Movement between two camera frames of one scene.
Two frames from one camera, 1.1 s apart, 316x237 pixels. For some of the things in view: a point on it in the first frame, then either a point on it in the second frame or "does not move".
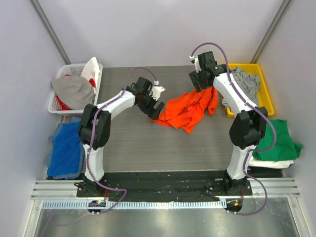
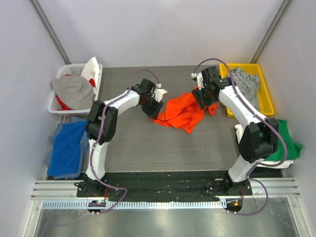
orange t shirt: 185,110 does not move
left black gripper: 148,106 does not move
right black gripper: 198,80 to 202,99
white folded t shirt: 274,164 does not move
